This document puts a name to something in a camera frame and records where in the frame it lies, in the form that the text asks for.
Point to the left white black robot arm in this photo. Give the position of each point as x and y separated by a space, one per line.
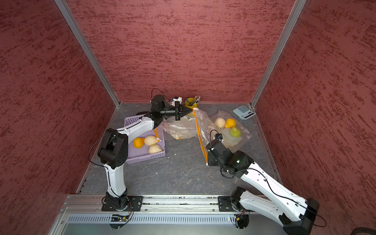
113 147

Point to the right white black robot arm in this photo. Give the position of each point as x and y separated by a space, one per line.
294 213

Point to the cream round fruit right bag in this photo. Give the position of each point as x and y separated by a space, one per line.
220 122

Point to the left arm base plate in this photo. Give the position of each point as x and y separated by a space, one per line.
135 203

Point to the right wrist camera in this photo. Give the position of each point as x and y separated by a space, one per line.
218 137

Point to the beige round fruit bag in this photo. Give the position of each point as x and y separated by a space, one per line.
151 140

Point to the pens in cup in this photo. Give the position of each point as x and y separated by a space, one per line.
193 101

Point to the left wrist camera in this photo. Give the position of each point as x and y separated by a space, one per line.
176 100

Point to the aluminium front rail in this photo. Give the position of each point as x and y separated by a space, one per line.
170 203

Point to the yellow fruit in right bag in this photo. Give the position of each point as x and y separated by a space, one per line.
230 123

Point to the lilac perforated plastic basket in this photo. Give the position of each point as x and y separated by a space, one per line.
144 144

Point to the clear zip-top bag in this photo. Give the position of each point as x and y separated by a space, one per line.
182 129
206 130

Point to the yellow pear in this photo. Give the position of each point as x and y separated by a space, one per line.
138 142

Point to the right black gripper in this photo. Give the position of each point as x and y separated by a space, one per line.
210 159

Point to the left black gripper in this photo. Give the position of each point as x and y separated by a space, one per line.
177 111

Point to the green pear in right bag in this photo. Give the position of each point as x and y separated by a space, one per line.
235 132

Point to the yellow pen cup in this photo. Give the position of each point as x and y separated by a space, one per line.
191 106

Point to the grey calculator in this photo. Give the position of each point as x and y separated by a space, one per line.
244 112

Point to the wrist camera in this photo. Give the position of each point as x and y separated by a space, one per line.
218 137
176 100

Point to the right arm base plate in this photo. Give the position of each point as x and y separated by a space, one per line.
224 204

